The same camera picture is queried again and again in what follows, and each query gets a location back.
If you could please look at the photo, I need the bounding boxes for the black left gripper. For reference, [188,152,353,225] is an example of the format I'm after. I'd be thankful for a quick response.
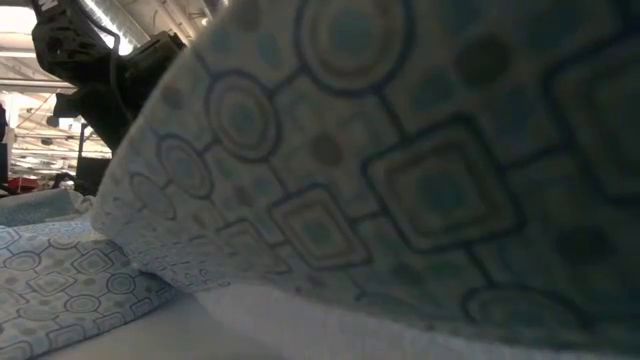
[52,30,187,151]

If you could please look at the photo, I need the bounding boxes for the white patterned shirt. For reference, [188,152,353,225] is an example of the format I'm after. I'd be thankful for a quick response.
[0,0,640,360]

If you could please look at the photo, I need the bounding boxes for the black monitor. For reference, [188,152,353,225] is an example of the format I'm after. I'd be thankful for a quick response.
[74,157,112,197]

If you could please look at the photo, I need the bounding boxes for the red bin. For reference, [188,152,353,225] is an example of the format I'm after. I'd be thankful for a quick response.
[7,177,41,194]

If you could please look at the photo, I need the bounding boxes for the silver ventilation duct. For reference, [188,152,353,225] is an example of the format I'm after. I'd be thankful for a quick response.
[79,0,139,56]

